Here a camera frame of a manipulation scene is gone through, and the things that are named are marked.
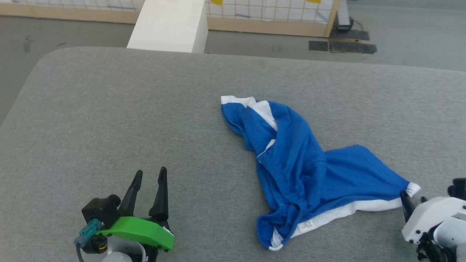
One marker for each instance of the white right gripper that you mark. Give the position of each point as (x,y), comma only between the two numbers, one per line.
(429,214)

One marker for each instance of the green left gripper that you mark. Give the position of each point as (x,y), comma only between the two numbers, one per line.
(142,231)

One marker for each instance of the blue and white garment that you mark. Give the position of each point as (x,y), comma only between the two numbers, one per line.
(298,171)

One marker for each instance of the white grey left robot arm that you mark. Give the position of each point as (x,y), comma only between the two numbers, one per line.
(122,254)

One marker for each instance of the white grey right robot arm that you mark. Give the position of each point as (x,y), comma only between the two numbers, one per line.
(449,234)

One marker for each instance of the grey fabric sofa seat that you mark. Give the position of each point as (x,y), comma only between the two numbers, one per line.
(109,127)

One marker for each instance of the long black floor mat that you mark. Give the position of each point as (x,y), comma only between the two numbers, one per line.
(353,47)

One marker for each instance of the white rectangular box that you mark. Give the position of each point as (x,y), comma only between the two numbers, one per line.
(171,25)

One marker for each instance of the small black floor mat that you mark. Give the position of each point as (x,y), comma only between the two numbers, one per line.
(318,46)

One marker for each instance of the lemon print partition screen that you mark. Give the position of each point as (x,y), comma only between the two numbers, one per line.
(269,14)

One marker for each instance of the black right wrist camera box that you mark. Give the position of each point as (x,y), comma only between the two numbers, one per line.
(458,188)

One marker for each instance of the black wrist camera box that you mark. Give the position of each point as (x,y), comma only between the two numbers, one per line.
(100,211)
(458,188)

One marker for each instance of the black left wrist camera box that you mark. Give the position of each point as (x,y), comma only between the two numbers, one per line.
(100,211)

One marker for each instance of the grey metal stand post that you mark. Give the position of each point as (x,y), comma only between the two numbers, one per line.
(344,16)

